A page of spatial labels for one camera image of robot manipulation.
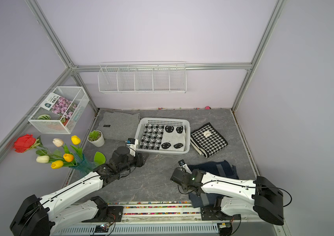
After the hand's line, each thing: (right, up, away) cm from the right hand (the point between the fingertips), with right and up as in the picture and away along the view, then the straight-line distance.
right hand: (187, 179), depth 81 cm
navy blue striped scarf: (+20, +4, +6) cm, 21 cm away
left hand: (-23, +14, 0) cm, 27 cm away
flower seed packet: (-66, +40, -6) cm, 77 cm away
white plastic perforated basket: (-30, +29, +17) cm, 45 cm away
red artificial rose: (-69, +23, -22) cm, 76 cm away
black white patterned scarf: (-11, +22, +16) cm, 29 cm away
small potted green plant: (-58, +22, +13) cm, 64 cm away
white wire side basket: (-71, +33, -10) cm, 79 cm away
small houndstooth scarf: (+14, +20, +15) cm, 29 cm away
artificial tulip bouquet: (-62, +16, -12) cm, 65 cm away
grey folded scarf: (-48, +29, +24) cm, 61 cm away
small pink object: (+22, +44, +43) cm, 65 cm away
